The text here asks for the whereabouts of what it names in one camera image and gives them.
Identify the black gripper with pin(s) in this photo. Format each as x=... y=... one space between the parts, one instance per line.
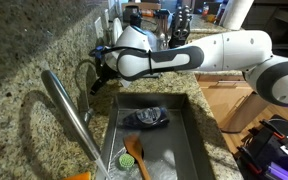
x=105 y=71

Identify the steel gooseneck tap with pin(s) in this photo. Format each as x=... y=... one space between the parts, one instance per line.
x=67 y=110

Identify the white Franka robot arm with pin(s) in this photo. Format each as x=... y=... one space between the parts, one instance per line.
x=217 y=50

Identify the large white plate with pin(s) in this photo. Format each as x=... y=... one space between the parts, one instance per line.
x=117 y=30

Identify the wooden spoon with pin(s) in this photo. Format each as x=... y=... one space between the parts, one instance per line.
x=134 y=145

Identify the green round scrubber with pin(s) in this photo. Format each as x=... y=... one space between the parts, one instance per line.
x=126 y=161

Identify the brown cardboard box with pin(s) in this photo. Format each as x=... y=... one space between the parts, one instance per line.
x=140 y=5

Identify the orange sponge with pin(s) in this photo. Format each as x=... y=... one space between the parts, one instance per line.
x=79 y=176

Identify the stainless steel sink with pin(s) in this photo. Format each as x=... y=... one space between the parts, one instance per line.
x=170 y=153

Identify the black knife block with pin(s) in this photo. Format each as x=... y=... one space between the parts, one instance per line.
x=180 y=23

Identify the wooden drawer cabinet front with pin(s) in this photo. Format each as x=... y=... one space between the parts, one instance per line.
x=227 y=100

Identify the white paper towel roll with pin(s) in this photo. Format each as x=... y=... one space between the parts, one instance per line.
x=235 y=13

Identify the black equipment cart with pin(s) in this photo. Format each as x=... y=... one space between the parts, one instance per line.
x=274 y=153

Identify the white wall outlet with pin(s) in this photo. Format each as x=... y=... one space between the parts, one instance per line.
x=98 y=27

